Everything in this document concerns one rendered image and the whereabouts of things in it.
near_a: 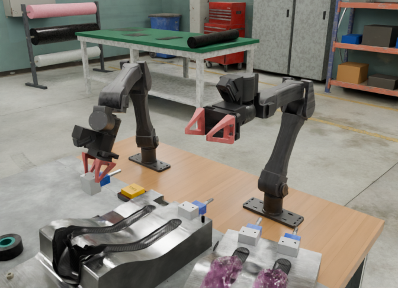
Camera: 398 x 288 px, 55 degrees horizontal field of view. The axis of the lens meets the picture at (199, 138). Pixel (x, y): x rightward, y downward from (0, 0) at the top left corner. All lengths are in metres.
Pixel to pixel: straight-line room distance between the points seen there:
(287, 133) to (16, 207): 0.94
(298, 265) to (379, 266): 1.54
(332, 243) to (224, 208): 0.36
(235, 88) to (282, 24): 5.90
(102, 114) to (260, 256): 0.58
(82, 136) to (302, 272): 0.69
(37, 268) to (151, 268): 0.28
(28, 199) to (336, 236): 1.04
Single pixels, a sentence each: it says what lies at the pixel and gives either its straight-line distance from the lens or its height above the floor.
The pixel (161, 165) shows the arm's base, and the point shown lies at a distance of 1.59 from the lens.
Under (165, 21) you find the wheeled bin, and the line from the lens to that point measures 8.45.
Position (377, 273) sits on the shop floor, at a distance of 2.48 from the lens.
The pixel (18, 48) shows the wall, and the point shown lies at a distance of 7.77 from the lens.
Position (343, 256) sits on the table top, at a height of 0.80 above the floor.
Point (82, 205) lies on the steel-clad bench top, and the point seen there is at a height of 0.80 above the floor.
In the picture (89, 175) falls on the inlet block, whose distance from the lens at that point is 1.22.
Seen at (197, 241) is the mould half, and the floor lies 0.85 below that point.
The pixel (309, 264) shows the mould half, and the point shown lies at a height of 0.86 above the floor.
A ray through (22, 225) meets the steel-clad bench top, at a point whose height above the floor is 0.80.
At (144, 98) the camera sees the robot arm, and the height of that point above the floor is 1.11.
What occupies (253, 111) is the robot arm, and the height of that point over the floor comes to 1.21.
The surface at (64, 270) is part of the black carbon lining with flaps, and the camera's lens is 1.01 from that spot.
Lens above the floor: 1.50
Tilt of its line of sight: 22 degrees down
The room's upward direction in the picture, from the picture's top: straight up
